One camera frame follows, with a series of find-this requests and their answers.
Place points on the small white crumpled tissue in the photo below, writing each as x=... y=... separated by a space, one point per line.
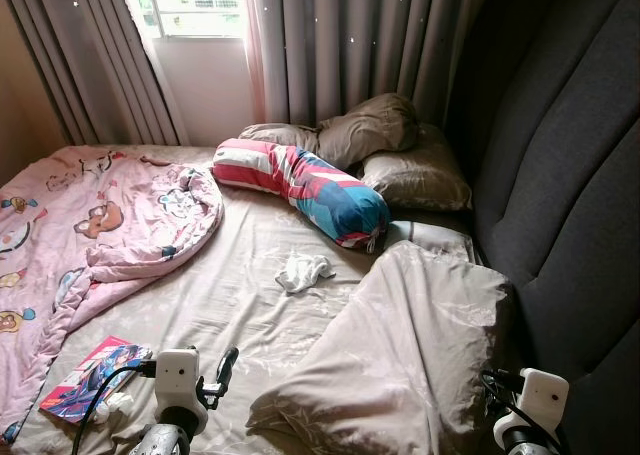
x=118 y=405

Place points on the large beige floral pillow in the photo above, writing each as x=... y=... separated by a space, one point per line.
x=400 y=345

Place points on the white crumpled cloth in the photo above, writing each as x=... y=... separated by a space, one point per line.
x=300 y=273

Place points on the anime cover comic book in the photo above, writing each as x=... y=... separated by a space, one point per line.
x=85 y=380

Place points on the grey white pillow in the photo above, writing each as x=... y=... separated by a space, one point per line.
x=435 y=237

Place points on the pink cartoon print quilt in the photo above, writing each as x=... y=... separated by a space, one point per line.
x=80 y=235

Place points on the striped red blue bolster pillow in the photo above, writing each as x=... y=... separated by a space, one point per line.
x=300 y=180

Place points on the dark grey upholstered headboard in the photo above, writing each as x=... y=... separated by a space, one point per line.
x=570 y=175

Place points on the beige bed pillow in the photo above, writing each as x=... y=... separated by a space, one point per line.
x=420 y=180

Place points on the flat grey-brown pillow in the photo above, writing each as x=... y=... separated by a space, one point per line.
x=275 y=133

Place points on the pink sheer curtain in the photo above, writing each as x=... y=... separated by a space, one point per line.
x=262 y=55

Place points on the bright barred window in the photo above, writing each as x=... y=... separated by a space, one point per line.
x=190 y=0

